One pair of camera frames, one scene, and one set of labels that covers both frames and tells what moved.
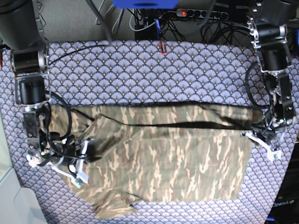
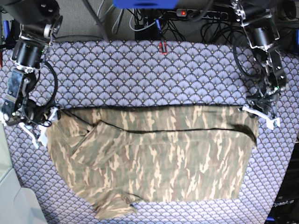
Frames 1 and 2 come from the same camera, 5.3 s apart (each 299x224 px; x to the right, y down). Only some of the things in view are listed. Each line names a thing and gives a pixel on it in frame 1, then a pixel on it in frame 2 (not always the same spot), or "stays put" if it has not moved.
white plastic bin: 18,205 stays put
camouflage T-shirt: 161,152 stays put
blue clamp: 158,28 stays put
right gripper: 267,127 to 262,100
